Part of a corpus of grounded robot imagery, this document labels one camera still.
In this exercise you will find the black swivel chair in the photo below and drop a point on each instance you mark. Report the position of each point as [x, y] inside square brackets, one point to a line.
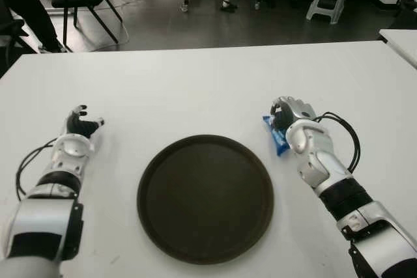
[13, 27]

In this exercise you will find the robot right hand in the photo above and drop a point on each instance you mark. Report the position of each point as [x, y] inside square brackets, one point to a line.
[298, 110]

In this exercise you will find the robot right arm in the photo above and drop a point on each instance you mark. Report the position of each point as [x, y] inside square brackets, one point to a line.
[345, 196]

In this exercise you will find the blue Oreo cookie pack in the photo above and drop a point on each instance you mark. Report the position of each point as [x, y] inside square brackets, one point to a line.
[279, 143]

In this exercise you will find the person in black clothes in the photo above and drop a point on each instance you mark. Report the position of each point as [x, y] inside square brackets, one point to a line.
[32, 1]

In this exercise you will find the round dark brown tray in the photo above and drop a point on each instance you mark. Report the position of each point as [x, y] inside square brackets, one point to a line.
[205, 200]

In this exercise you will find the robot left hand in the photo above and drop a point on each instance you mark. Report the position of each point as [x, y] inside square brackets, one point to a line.
[81, 126]

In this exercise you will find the black chair with curved armrest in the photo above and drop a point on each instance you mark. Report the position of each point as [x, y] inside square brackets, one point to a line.
[405, 14]

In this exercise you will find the neighbouring white table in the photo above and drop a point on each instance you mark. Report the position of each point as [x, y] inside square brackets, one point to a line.
[404, 43]

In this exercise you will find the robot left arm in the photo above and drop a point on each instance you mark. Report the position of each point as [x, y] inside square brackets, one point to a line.
[42, 226]

